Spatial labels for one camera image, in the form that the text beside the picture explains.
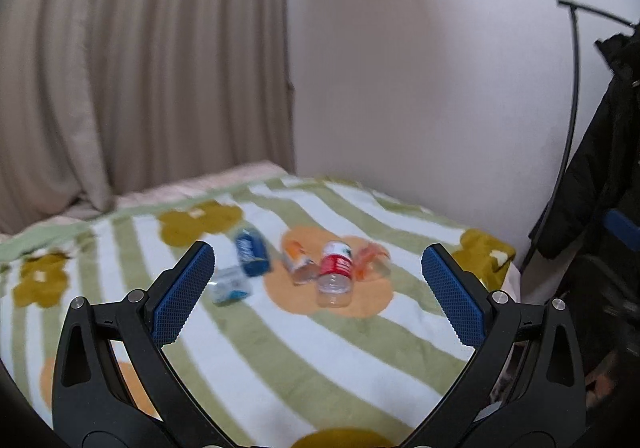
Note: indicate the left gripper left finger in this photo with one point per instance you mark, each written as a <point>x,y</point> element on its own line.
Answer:
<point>113,386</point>

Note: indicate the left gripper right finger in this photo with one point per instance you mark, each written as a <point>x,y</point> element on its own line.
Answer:
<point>523,386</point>

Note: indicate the red label plastic cup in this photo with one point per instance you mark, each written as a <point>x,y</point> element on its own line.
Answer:
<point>334,281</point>

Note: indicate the white blue label cup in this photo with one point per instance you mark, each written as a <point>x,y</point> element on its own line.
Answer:
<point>228,285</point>

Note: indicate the clear orange plastic cup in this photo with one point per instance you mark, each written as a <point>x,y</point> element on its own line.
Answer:
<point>371,262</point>

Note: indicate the orange label plastic cup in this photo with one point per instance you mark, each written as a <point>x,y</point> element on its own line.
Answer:
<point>299,265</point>

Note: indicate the striped floral blanket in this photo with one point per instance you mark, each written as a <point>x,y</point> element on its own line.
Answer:
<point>275,367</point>

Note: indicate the black clothing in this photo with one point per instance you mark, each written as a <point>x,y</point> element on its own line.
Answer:
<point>603,174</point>

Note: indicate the beige curtain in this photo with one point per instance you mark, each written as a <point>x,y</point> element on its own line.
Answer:
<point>100,98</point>

